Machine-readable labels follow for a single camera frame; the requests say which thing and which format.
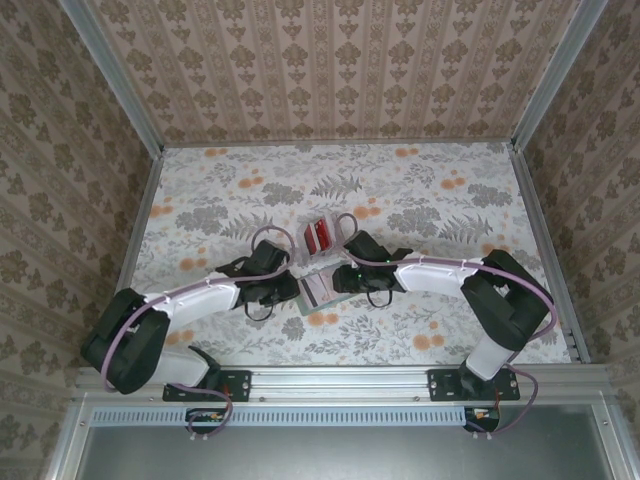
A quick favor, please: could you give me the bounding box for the pale card with dark stripe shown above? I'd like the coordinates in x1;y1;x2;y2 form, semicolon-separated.
298;273;330;309

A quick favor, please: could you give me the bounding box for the green card holder wallet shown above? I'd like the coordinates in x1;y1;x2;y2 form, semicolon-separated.
294;269;354;317

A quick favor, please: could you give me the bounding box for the red striped box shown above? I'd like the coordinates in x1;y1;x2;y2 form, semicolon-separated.
295;212;351;264

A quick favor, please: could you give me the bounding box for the floral patterned table cover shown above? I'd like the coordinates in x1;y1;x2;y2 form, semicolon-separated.
104;144;581;366

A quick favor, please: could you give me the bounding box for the black connector box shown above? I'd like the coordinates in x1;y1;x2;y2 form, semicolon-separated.
185;407;232;435
462;405;501;434

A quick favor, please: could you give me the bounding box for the grey metal panel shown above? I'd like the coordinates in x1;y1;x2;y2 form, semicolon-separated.
47;404;640;480

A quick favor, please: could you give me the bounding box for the thin black right gripper cable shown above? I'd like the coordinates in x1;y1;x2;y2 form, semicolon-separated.
366;288;395;310

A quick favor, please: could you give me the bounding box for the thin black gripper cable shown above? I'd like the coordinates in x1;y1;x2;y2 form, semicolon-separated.
243;298;275;322
366;288;395;310

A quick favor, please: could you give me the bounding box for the thin black left gripper cable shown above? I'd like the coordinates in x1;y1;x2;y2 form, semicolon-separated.
243;298;275;322

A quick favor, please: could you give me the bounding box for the long aluminium mounting rail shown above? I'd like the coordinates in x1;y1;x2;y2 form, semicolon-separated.
74;364;614;404

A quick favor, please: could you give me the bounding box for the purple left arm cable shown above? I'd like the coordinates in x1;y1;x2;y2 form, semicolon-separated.
99;224;294;442

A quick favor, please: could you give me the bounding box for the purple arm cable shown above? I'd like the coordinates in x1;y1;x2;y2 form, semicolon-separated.
334;213;559;441
99;224;294;442

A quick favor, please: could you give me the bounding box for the grey slotted cable duct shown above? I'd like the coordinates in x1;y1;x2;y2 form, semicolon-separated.
92;405;469;426

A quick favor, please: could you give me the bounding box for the thin aluminium rail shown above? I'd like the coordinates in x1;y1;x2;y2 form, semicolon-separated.
159;139;516;150

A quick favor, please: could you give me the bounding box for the aluminium side rail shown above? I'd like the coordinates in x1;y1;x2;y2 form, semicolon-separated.
94;147;169;366
512;147;591;364

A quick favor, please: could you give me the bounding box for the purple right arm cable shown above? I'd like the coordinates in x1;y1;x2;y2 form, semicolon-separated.
334;213;559;441

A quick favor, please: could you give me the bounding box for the aluminium frame post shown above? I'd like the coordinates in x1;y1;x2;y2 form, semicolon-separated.
508;0;612;151
59;0;166;159

